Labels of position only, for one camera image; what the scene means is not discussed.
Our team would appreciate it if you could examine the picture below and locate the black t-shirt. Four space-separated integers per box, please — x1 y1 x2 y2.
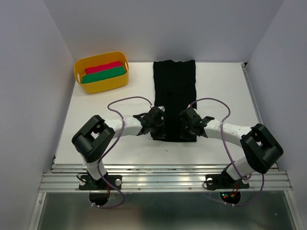
151 60 197 142

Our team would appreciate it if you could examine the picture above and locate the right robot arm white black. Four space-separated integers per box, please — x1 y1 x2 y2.
180 113 283 190

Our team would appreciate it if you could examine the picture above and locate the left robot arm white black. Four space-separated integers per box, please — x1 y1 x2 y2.
71 111 164 189

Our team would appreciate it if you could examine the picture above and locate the yellow plastic basket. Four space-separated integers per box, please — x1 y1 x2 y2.
74 51 129 94

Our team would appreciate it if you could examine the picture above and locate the red rolled t-shirt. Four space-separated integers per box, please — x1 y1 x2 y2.
85 61 121 74

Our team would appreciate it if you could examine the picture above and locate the green rolled t-shirt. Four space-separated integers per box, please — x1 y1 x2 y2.
81 66 126 84

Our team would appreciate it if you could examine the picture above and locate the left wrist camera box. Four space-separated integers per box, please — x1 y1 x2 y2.
147 106 165 127

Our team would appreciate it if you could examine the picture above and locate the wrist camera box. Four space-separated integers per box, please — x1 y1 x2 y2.
179 107 201 125
147 106 165 127

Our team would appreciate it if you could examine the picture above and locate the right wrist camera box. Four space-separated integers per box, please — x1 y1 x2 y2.
179 107 201 125

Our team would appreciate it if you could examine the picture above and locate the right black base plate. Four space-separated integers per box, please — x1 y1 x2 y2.
202 174 249 191

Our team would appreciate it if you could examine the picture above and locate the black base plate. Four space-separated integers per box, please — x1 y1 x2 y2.
202 174 249 191
76 173 122 191

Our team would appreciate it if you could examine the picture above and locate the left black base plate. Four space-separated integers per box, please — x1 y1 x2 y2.
76 173 122 191

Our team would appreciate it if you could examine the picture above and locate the aluminium rail frame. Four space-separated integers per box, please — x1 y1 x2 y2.
29 62 304 230

